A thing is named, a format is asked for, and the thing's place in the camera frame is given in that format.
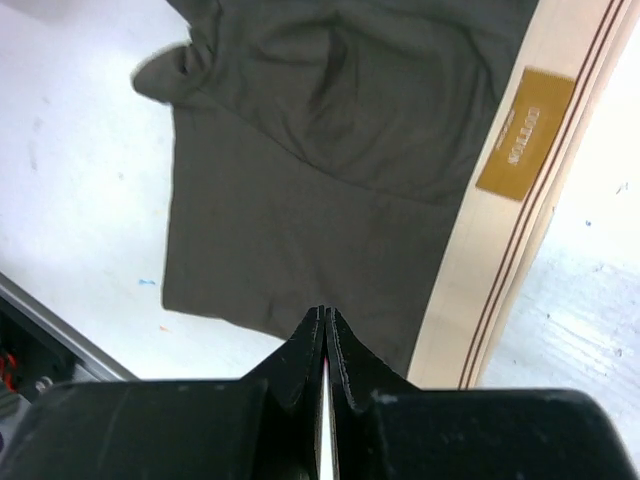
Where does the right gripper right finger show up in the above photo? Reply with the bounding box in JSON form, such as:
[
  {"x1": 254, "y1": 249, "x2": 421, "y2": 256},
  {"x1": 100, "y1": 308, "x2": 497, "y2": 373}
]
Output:
[{"x1": 325, "y1": 308, "x2": 639, "y2": 479}]

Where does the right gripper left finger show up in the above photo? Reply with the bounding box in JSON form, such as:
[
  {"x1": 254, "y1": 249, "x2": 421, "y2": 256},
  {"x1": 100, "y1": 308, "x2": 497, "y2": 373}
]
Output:
[{"x1": 1, "y1": 307, "x2": 325, "y2": 479}]

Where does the olive underwear beige waistband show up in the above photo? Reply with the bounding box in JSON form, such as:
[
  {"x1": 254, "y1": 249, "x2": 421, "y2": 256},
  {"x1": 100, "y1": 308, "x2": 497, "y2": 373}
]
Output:
[{"x1": 133, "y1": 1, "x2": 639, "y2": 389}]

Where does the aluminium mounting rail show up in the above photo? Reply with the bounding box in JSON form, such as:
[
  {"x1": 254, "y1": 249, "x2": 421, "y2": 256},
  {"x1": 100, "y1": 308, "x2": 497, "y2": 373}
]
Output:
[{"x1": 1, "y1": 274, "x2": 137, "y2": 381}]

